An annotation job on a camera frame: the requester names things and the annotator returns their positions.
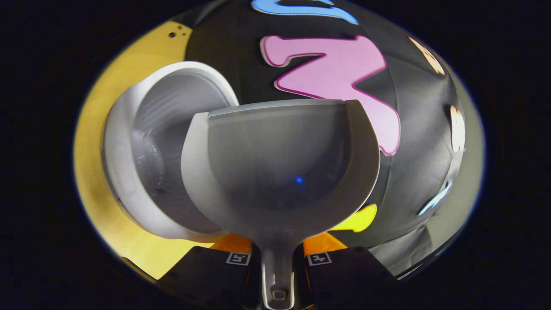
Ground grey dustpan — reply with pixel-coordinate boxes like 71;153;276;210
180;99;381;310

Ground white ribbed garbage bin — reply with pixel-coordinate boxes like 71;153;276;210
102;61;240;243

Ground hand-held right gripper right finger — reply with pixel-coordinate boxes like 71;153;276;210
294;232;402;310

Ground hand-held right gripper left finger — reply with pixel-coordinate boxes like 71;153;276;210
156;233;263;310

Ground yellow wooden desktop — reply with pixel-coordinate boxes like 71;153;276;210
72;20;216;281

